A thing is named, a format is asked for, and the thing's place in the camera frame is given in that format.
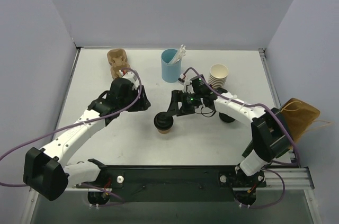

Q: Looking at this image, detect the black plastic cup lid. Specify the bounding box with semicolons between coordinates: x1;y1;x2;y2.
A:
154;112;174;131

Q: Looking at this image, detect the brown paper coffee cup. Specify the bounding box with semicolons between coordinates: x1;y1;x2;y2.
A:
158;129;171;135

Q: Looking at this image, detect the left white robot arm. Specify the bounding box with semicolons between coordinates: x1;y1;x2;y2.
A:
23;73;150;201

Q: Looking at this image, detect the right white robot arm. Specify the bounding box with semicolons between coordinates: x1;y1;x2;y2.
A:
158;76;292;186

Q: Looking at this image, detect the light blue cylindrical container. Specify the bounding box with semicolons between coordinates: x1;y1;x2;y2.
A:
161;49;181;83

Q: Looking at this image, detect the stack of pulp cup carriers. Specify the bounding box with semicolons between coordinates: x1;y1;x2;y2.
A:
107;48;130;79

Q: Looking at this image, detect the stack of black cup lids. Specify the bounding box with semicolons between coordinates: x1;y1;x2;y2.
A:
219;113;235;123

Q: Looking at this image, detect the stack of brown paper cups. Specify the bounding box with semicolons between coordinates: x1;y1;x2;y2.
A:
208;64;229;88

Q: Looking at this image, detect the brown paper bag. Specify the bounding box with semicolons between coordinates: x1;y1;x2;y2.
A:
280;98;333;143

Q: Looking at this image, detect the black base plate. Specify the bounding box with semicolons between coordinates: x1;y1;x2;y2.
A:
87;165;266;205

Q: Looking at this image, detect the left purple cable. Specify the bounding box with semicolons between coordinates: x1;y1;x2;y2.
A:
0;68;144;208

